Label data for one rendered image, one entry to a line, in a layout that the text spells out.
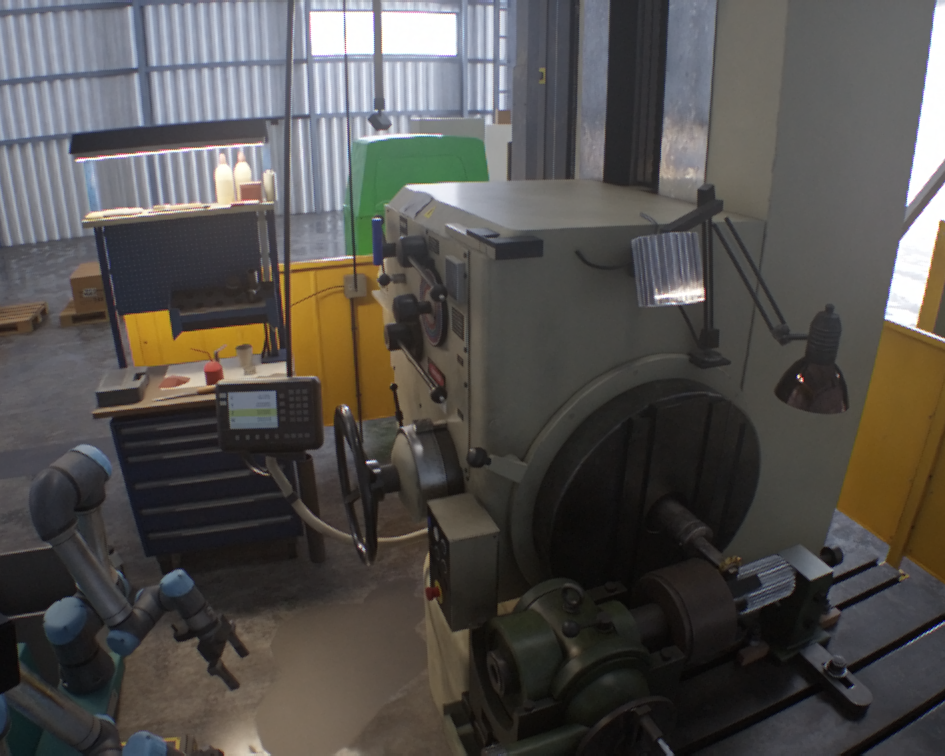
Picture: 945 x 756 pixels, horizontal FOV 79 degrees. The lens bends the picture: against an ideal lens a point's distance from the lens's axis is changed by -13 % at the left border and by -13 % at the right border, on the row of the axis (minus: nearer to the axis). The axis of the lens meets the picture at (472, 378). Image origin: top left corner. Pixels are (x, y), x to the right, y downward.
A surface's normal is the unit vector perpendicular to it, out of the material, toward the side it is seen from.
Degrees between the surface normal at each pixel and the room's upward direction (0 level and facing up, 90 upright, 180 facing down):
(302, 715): 0
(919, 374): 90
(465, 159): 84
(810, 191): 90
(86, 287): 90
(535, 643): 20
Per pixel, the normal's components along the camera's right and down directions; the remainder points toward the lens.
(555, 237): 0.35, 0.37
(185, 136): 0.25, -0.17
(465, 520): 0.00, -0.92
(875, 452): -0.94, 0.14
